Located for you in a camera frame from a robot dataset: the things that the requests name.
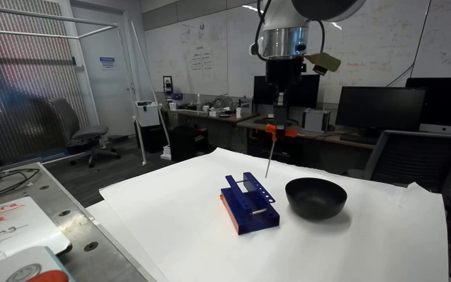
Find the black cable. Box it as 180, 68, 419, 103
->
0, 168, 41, 202

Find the black bowl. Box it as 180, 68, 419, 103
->
285, 177, 348, 221

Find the white board with red patch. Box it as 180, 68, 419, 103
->
0, 246, 76, 282

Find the white box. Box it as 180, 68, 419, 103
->
134, 101, 161, 127

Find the silver box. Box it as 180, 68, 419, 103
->
301, 108, 332, 133

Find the metal table with bolt holes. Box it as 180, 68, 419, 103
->
0, 162, 158, 282

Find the black cabinet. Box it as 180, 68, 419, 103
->
168, 125, 210, 163

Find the row of monitors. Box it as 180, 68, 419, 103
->
335, 77, 451, 138

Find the black keyboard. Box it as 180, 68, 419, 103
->
339, 132, 379, 146

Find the black monitor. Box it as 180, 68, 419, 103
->
253, 74, 321, 110

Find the grey office chair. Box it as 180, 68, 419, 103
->
47, 98, 121, 168

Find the orange tool with metal rod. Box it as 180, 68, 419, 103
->
264, 123, 299, 179

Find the black mesh office chair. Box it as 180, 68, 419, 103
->
364, 130, 451, 195

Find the large white paper sheet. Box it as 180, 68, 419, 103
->
87, 147, 450, 282

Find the long wooden desk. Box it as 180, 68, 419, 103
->
162, 108, 376, 151

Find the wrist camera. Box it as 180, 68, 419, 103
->
305, 52, 342, 76

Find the door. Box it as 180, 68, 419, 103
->
70, 1, 140, 137

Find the blue slotted block orange base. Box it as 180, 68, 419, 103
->
220, 172, 280, 236

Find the white paper with red writing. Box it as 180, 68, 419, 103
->
0, 196, 72, 273

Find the white pipe frame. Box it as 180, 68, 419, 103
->
0, 4, 171, 166

